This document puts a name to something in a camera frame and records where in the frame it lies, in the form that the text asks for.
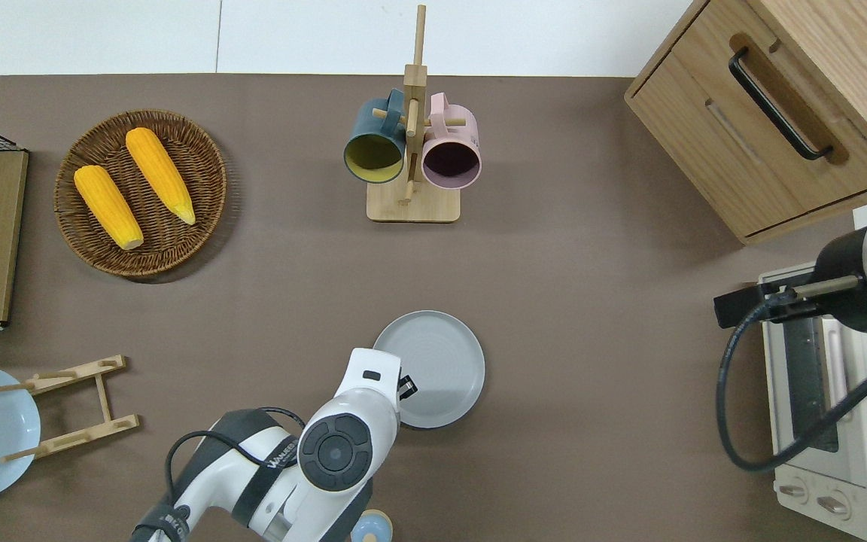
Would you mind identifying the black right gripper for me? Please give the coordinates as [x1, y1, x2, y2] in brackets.
[713, 224, 867, 334]

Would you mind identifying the gray plate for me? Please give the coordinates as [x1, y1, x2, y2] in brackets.
[372, 309, 486, 431]

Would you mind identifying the wooden plate rack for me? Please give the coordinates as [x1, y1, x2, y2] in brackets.
[0, 355, 141, 463]

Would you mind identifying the white toaster oven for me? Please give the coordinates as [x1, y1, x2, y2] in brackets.
[756, 262, 867, 542]

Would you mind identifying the wooden mug tree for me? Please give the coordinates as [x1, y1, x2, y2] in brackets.
[366, 5, 469, 224]

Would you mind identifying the wooden drawer cabinet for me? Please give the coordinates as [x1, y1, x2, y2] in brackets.
[623, 0, 867, 246]

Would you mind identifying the pink mug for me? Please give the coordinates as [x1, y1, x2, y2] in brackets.
[420, 92, 483, 190]

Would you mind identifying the teal mug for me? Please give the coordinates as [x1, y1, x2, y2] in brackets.
[342, 88, 409, 185]

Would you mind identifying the brown wicker basket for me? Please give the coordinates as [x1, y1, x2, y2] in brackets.
[53, 109, 228, 278]

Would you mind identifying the yellow corn cob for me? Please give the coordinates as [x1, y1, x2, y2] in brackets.
[125, 126, 197, 227]
[73, 165, 145, 251]

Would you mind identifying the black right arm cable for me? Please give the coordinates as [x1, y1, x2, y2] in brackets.
[716, 296, 867, 474]

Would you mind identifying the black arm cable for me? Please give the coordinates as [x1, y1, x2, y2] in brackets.
[165, 406, 308, 501]
[716, 296, 867, 474]

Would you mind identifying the black cabinet handle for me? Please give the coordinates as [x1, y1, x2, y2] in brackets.
[728, 47, 835, 162]

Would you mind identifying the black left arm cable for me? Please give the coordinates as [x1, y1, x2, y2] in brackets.
[165, 406, 308, 501]

